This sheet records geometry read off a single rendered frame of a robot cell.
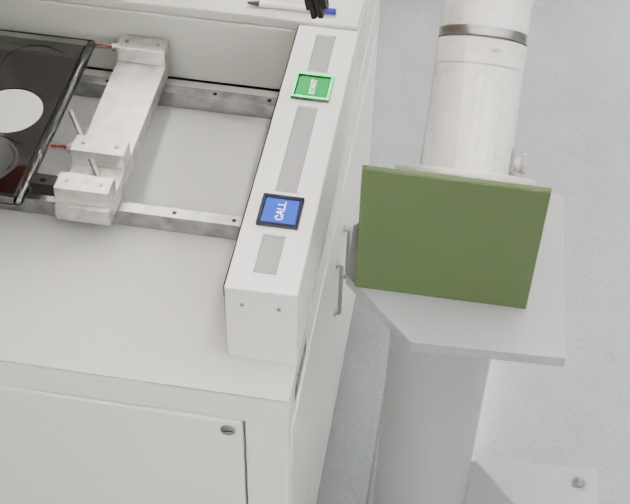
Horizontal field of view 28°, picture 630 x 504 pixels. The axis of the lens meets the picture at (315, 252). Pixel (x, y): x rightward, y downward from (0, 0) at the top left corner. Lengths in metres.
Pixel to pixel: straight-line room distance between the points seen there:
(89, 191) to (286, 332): 0.36
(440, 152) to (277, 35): 0.45
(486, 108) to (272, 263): 0.34
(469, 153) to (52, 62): 0.72
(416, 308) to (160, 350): 0.36
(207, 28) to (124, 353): 0.58
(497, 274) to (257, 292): 0.34
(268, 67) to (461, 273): 0.53
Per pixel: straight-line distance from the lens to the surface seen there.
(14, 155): 1.87
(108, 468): 1.86
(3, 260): 1.84
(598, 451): 2.66
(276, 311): 1.59
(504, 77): 1.66
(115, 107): 1.96
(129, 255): 1.81
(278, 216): 1.65
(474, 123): 1.64
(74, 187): 1.79
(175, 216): 1.82
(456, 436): 2.03
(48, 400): 1.76
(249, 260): 1.60
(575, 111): 3.38
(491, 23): 1.66
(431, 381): 1.90
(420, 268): 1.72
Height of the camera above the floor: 2.14
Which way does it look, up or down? 47 degrees down
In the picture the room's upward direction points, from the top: 2 degrees clockwise
